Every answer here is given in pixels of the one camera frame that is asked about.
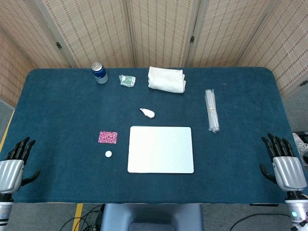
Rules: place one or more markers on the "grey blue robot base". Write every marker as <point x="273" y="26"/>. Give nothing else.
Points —
<point x="151" y="216"/>

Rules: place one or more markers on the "green white tissue packet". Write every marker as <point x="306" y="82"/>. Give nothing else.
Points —
<point x="127" y="81"/>

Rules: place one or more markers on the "folded white towel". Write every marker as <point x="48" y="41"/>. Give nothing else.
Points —
<point x="166" y="80"/>

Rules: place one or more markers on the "pink patterned rectangular packet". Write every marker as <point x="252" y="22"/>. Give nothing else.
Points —
<point x="108" y="137"/>

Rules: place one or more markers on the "bamboo folding screen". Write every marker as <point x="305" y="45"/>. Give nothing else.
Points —
<point x="96" y="29"/>

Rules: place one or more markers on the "dark blue tablecloth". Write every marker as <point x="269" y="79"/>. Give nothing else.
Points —
<point x="60" y="108"/>

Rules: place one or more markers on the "blue soda can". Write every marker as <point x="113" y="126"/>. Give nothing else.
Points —
<point x="99" y="74"/>

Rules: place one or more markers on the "black screen hinge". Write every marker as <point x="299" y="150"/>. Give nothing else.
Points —
<point x="58" y="45"/>
<point x="191" y="39"/>

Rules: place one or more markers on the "white round cap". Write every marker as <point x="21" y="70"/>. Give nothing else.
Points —
<point x="108" y="154"/>

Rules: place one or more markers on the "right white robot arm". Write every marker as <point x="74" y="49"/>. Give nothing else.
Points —
<point x="296" y="209"/>

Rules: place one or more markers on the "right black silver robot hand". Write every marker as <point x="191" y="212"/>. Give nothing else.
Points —
<point x="288" y="172"/>

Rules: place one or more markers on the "rolled clear plastic bags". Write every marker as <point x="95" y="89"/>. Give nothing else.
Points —
<point x="212" y="110"/>

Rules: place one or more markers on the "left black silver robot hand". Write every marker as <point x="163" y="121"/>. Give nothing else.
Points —
<point x="10" y="172"/>

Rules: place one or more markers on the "white sneaker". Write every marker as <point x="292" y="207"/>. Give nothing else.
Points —
<point x="300" y="146"/>

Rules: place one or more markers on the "black floor equipment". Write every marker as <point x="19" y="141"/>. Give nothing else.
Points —
<point x="303" y="133"/>

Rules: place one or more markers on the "white rectangular board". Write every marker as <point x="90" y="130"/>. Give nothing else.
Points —
<point x="160" y="149"/>

